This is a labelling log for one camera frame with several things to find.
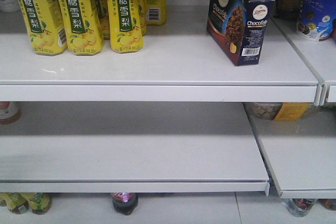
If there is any yellow pear drink bottle right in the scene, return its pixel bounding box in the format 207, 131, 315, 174
107, 0, 143, 54

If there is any clear cookie tub yellow label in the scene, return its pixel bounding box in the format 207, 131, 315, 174
244, 102, 316, 121

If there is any dark cola bottle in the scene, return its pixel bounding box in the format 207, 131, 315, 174
111, 192, 138, 216

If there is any yellow tea bottle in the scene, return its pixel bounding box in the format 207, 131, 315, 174
1, 193, 29, 215
19, 193, 52, 215

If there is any yellow pear drink bottle left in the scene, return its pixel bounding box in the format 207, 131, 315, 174
18, 0, 67, 56

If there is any Chocofello cookie box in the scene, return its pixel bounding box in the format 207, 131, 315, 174
206, 0, 275, 66

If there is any clear water bottle lower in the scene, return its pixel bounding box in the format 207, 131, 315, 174
286, 198, 318, 217

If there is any yellow pear drink bottle middle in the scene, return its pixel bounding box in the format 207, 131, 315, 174
58, 0, 104, 56

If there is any white store shelving unit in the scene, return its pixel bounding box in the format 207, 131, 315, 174
0, 0, 336, 224

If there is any blue Oreo cup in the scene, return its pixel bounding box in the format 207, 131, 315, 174
296, 0, 335, 41

